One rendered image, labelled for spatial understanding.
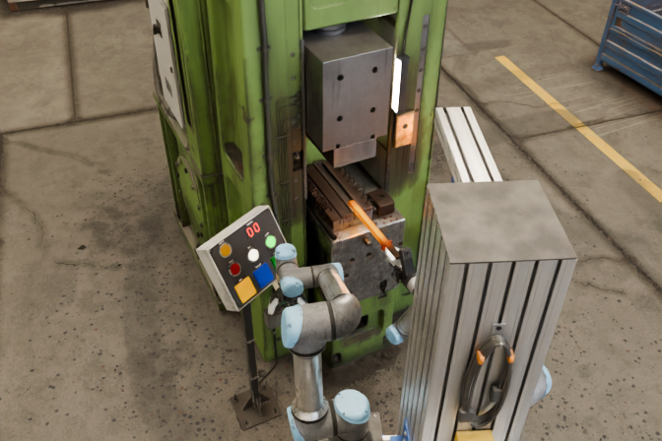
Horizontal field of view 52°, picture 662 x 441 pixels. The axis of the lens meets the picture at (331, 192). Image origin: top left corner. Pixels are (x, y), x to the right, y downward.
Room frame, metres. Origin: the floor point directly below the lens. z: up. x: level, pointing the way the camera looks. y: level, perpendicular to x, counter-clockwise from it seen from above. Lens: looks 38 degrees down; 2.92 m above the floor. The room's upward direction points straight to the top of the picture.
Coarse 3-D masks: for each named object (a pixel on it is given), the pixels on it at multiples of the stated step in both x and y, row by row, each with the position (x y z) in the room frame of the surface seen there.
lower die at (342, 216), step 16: (320, 160) 2.68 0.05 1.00; (320, 176) 2.56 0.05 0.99; (336, 176) 2.55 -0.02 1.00; (320, 192) 2.46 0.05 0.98; (336, 192) 2.44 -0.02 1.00; (352, 192) 2.44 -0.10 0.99; (336, 208) 2.33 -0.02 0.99; (368, 208) 2.33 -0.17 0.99; (336, 224) 2.26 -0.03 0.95; (352, 224) 2.29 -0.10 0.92
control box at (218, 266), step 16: (256, 208) 2.11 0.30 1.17; (240, 224) 1.97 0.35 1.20; (256, 224) 2.00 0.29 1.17; (272, 224) 2.05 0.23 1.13; (208, 240) 1.92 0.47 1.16; (224, 240) 1.89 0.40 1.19; (240, 240) 1.93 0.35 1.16; (256, 240) 1.96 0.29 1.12; (208, 256) 1.82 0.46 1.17; (224, 256) 1.85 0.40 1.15; (240, 256) 1.89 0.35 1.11; (272, 256) 1.96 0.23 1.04; (208, 272) 1.83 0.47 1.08; (224, 272) 1.81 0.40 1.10; (240, 272) 1.85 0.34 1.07; (272, 272) 1.92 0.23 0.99; (224, 288) 1.78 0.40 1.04; (256, 288) 1.84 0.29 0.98; (224, 304) 1.79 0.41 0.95; (240, 304) 1.76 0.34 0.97
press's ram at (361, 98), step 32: (352, 32) 2.48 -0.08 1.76; (320, 64) 2.24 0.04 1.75; (352, 64) 2.28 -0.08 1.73; (384, 64) 2.35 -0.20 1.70; (320, 96) 2.24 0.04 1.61; (352, 96) 2.28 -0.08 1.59; (384, 96) 2.35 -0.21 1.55; (320, 128) 2.24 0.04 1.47; (352, 128) 2.29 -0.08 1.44; (384, 128) 2.35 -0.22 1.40
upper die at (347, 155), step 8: (352, 144) 2.29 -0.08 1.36; (360, 144) 2.30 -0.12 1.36; (368, 144) 2.32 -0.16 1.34; (320, 152) 2.36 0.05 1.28; (328, 152) 2.29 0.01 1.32; (336, 152) 2.25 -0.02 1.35; (344, 152) 2.27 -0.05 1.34; (352, 152) 2.29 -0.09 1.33; (360, 152) 2.30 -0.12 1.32; (368, 152) 2.32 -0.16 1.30; (328, 160) 2.29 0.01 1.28; (336, 160) 2.25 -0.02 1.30; (344, 160) 2.27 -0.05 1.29; (352, 160) 2.29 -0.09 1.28
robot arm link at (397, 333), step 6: (408, 312) 1.65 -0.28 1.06; (402, 318) 1.68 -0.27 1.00; (408, 318) 1.64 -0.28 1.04; (396, 324) 1.70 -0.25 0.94; (402, 324) 1.66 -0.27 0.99; (408, 324) 1.64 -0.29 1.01; (390, 330) 1.69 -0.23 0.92; (396, 330) 1.68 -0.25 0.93; (402, 330) 1.66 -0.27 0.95; (408, 330) 1.65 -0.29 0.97; (390, 336) 1.68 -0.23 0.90; (396, 336) 1.66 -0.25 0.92; (402, 336) 1.67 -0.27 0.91; (408, 336) 1.67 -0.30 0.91; (390, 342) 1.68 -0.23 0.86; (396, 342) 1.66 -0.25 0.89; (402, 342) 1.67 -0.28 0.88
